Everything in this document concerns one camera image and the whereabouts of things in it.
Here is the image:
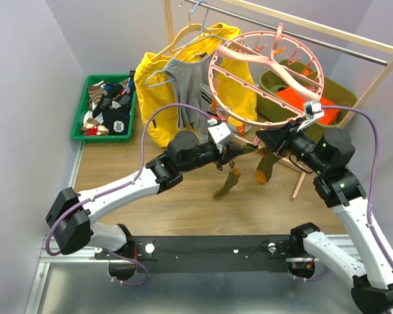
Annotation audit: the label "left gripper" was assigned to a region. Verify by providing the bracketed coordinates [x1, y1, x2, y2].
[180, 141, 243, 173]

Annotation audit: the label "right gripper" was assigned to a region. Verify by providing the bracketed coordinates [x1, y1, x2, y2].
[255, 116, 328, 174]

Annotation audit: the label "olive striped sock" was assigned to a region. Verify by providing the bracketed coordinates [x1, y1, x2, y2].
[213, 143, 258, 198]
[255, 147, 281, 184]

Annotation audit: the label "pink round clip hanger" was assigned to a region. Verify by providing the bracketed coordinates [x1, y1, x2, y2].
[208, 24, 325, 129]

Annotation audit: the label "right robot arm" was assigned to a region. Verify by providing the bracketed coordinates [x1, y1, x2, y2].
[256, 120, 393, 313]

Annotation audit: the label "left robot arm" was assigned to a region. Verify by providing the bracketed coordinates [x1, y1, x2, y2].
[45, 131, 244, 258]

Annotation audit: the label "wooden clothes hanger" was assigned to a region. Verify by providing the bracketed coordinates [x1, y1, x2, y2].
[151, 0, 219, 62]

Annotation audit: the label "pink clothes peg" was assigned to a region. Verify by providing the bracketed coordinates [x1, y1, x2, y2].
[252, 136, 261, 147]

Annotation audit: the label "olive green plastic bin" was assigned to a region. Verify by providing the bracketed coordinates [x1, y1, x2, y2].
[257, 61, 358, 127]

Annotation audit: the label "orange cloth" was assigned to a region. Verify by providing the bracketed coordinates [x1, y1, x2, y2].
[276, 87, 340, 125]

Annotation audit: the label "yellow shorts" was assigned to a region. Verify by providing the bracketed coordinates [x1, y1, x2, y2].
[134, 23, 257, 147]

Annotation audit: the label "grey striped sock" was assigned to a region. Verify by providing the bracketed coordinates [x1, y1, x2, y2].
[198, 83, 213, 144]

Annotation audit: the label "grey tank top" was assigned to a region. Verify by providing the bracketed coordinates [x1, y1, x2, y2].
[164, 56, 212, 133]

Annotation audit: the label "black patterned sock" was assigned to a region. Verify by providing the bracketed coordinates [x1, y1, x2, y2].
[92, 71, 136, 135]

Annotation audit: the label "brown striped sock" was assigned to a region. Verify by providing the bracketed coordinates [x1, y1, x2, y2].
[81, 80, 109, 136]

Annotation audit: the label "wooden clothes rack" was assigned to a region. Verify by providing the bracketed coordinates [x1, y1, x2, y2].
[165, 0, 393, 200]

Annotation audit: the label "green plastic tray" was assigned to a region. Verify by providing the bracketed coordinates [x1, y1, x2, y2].
[71, 73, 136, 143]

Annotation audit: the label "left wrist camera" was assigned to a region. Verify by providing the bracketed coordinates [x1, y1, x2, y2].
[208, 118, 233, 145]

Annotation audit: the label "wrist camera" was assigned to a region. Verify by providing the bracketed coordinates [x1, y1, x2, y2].
[297, 99, 324, 132]
[208, 118, 233, 145]

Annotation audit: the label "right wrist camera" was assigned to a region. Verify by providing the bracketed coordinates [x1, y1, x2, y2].
[297, 99, 324, 132]

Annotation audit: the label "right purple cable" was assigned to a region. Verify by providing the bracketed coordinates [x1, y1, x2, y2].
[320, 104, 393, 285]

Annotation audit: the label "purple cable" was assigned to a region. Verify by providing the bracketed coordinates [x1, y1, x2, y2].
[320, 104, 393, 285]
[45, 103, 217, 286]

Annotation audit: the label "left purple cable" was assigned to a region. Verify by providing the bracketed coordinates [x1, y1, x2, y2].
[45, 103, 217, 286]

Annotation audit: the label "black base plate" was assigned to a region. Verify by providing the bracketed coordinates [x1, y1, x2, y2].
[94, 234, 302, 274]

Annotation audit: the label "blue wire hanger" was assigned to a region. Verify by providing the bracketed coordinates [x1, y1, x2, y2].
[145, 0, 230, 88]

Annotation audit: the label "metal hanging rail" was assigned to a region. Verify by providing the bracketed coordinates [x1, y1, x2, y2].
[186, 0, 389, 67]

